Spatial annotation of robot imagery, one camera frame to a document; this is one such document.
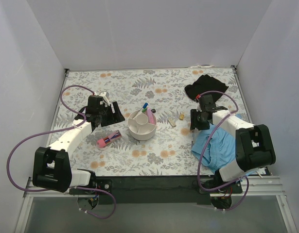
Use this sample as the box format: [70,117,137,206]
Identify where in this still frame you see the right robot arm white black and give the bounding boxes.
[191,91,276,193]

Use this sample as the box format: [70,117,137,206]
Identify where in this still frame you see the aluminium frame rail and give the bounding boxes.
[15,176,297,233]

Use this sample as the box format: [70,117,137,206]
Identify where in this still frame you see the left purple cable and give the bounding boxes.
[6,85,117,219]

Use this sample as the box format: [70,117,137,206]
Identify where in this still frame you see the floral table mat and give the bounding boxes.
[54,68,249,176]

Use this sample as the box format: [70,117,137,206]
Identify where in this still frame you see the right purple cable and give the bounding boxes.
[196,90,249,213]

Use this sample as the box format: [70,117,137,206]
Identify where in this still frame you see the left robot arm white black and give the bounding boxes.
[33,92,125,194]

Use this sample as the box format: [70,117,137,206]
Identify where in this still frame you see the purple highlighter pen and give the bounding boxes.
[146,108,156,125]

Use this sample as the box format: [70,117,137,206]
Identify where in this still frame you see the black folded cloth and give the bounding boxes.
[184,74,228,100]

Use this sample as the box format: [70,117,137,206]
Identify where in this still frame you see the blue capped white marker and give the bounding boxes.
[135,103,148,118]

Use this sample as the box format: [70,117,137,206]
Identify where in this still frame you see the white round divided organizer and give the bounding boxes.
[127,110,157,141]

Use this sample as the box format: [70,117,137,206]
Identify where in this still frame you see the light blue shorts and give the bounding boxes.
[192,124,235,173]

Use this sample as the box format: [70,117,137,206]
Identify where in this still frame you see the pink pack of pens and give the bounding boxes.
[97,130,122,148]

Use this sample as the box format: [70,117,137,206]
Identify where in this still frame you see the purple cable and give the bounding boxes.
[196,90,249,213]
[6,85,117,219]

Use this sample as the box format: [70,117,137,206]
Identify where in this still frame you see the grey speckled eraser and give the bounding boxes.
[168,118,176,127]

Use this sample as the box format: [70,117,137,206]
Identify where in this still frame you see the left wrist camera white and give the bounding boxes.
[94,91,110,107]

